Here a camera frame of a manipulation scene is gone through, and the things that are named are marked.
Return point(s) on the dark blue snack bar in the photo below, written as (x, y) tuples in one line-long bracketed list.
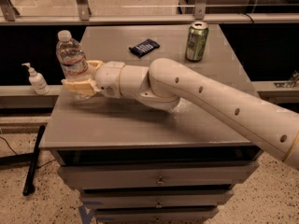
[(144, 48)]

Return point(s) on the metal railing frame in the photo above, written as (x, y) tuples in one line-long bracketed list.
[(97, 12)]

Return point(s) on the grey drawer cabinet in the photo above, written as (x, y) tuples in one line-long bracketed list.
[(131, 163)]

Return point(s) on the clear plastic water bottle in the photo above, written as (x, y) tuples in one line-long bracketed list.
[(71, 57)]

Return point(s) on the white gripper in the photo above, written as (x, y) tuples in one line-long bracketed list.
[(107, 77)]

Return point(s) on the white pump lotion bottle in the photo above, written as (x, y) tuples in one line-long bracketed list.
[(37, 80)]

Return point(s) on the black pole on floor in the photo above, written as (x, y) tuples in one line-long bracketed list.
[(29, 187)]

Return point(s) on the green soda can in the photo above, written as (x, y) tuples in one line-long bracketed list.
[(196, 41)]

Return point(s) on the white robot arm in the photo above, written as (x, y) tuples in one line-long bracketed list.
[(164, 82)]

